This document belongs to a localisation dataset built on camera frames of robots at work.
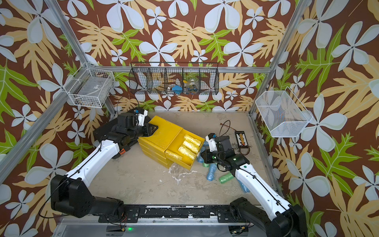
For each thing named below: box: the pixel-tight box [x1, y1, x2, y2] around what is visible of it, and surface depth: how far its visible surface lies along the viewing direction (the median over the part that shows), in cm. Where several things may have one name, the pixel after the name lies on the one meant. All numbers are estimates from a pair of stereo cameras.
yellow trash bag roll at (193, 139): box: [184, 134, 203, 147], surface depth 84 cm
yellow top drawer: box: [164, 128, 205, 171], surface depth 81 cm
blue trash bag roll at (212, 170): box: [206, 163, 218, 182], surface depth 89 cm
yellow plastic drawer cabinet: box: [137, 115, 184, 169], surface depth 82 cm
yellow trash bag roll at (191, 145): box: [182, 139, 200, 154], surface depth 82 cm
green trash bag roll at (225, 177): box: [219, 172, 234, 184], surface depth 86 cm
